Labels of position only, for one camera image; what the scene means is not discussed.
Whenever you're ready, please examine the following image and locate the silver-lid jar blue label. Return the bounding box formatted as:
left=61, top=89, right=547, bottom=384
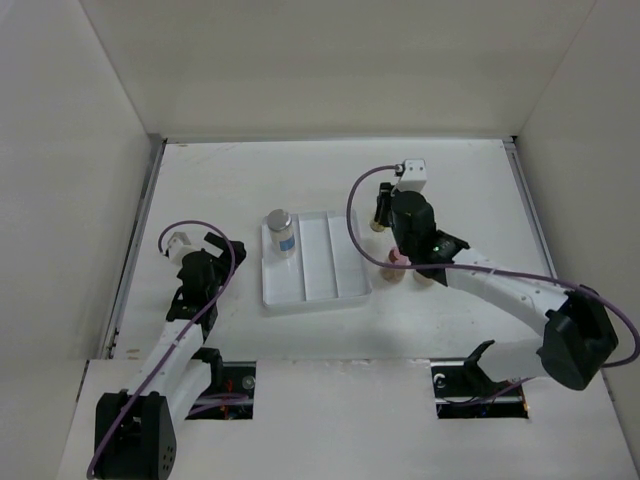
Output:
left=266, top=209, right=295, bottom=258

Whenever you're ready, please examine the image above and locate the amber bottle gold cap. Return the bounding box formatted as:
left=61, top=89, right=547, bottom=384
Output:
left=369, top=214, right=388, bottom=233

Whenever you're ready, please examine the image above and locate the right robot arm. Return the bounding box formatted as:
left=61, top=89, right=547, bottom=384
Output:
left=374, top=182, right=618, bottom=396

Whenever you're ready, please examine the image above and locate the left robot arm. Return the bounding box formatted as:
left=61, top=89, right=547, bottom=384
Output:
left=87, top=232, right=249, bottom=479

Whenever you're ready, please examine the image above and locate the pink-lid spice shaker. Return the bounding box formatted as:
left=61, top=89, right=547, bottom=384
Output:
left=380, top=247, right=410, bottom=283

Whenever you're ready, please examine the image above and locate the yellow-lid spice shaker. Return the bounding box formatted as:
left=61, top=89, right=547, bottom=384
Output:
left=413, top=270, right=434, bottom=287

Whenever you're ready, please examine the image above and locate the white three-compartment tray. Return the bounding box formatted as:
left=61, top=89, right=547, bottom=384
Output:
left=261, top=211, right=372, bottom=315

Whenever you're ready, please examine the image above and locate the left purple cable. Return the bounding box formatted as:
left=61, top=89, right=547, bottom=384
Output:
left=85, top=219, right=250, bottom=476

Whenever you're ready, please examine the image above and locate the purple cable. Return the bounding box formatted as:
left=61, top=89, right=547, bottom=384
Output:
left=347, top=163, right=640, bottom=371
left=85, top=219, right=250, bottom=476

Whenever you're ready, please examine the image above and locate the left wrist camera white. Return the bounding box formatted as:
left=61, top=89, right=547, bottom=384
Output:
left=165, top=232, right=197, bottom=266

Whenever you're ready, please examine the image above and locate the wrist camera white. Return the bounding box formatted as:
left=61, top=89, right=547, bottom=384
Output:
left=394, top=159, right=427, bottom=193
left=165, top=232, right=197, bottom=266

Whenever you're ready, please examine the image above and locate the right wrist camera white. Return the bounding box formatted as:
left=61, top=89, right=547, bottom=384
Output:
left=394, top=159, right=427, bottom=193

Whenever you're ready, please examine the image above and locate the left aluminium rail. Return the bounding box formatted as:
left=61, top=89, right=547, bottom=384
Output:
left=96, top=133, right=166, bottom=359

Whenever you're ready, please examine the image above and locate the aluminium rail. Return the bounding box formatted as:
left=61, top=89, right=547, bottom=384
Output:
left=502, top=137, right=557, bottom=277
left=96, top=133, right=166, bottom=359

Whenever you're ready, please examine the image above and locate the right aluminium rail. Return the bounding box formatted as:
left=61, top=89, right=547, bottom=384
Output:
left=502, top=137, right=557, bottom=277

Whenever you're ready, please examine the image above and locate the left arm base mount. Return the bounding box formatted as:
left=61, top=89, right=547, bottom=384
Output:
left=187, top=362, right=257, bottom=421

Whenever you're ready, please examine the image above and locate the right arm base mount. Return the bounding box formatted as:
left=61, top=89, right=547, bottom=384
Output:
left=430, top=340, right=529, bottom=420

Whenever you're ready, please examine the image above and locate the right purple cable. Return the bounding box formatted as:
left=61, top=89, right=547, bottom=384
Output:
left=347, top=163, right=640, bottom=371

